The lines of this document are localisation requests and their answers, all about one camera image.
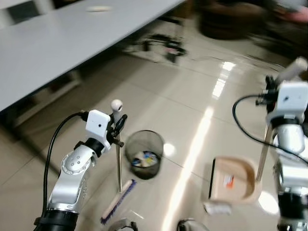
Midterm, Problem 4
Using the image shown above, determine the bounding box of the broom with purple bristles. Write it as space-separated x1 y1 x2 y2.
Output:
100 99 138 226

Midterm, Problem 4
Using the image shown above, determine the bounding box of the black mesh waste bin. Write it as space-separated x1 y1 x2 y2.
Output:
125 130 165 180

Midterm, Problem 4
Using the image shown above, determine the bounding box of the blue yellow rubbish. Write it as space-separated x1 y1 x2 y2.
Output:
131 151 160 168

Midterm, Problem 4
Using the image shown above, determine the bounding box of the dark round seat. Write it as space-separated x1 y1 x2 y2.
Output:
198 2 263 40

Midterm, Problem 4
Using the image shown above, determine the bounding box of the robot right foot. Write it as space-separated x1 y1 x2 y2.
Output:
176 219 210 231

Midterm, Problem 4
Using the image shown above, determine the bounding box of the pale flat object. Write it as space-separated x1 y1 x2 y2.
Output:
86 5 114 13

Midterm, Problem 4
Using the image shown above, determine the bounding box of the white crumpled paper scrap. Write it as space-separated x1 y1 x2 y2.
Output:
203 201 232 215

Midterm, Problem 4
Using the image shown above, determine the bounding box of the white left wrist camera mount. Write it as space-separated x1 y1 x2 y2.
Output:
86 110 112 141

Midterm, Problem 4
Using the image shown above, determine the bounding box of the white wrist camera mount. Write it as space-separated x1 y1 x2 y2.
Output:
86 110 112 141
267 81 308 127

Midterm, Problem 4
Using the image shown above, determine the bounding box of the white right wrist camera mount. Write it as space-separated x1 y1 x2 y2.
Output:
267 81 308 127

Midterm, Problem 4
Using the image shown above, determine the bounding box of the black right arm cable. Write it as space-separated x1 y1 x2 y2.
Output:
232 95 308 163

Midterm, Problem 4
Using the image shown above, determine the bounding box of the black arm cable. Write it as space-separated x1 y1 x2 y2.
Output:
232 95 308 163
42 112 90 217

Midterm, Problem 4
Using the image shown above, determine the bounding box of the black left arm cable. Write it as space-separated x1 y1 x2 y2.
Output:
42 112 90 217

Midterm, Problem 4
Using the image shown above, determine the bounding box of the grey table leg frame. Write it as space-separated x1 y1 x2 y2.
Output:
12 71 81 128

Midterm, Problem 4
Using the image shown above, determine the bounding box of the black wheeled frame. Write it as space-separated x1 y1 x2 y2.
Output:
123 30 188 63

